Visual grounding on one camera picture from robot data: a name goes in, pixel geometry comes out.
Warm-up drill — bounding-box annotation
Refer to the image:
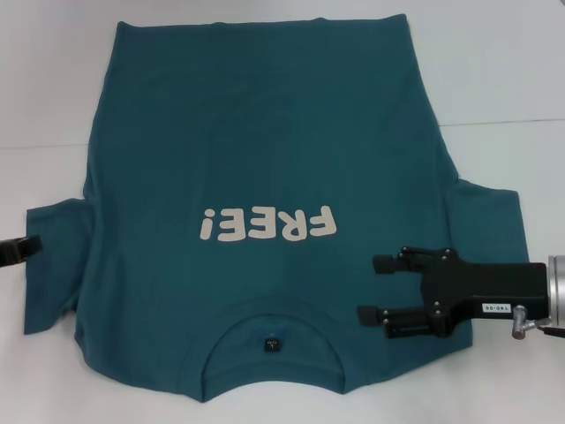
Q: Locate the teal t-shirt with FREE print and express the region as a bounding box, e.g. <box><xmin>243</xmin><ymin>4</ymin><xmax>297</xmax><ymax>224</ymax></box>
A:
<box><xmin>22</xmin><ymin>15</ymin><xmax>531</xmax><ymax>393</ymax></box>

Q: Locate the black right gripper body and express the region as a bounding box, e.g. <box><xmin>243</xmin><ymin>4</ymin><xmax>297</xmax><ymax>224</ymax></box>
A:
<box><xmin>418</xmin><ymin>248</ymin><xmax>549</xmax><ymax>340</ymax></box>

